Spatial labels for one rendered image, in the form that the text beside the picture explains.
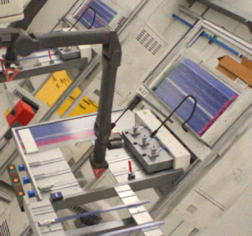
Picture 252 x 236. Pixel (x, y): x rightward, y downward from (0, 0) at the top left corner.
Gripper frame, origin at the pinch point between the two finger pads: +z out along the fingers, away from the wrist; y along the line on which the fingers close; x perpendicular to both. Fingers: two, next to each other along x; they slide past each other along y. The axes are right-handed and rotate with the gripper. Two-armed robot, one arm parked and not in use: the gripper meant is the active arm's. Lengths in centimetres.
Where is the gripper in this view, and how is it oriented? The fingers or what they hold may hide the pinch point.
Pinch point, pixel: (97, 176)
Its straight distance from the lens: 224.5
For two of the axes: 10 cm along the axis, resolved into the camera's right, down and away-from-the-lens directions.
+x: -9.4, 1.0, -3.2
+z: -0.7, 8.7, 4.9
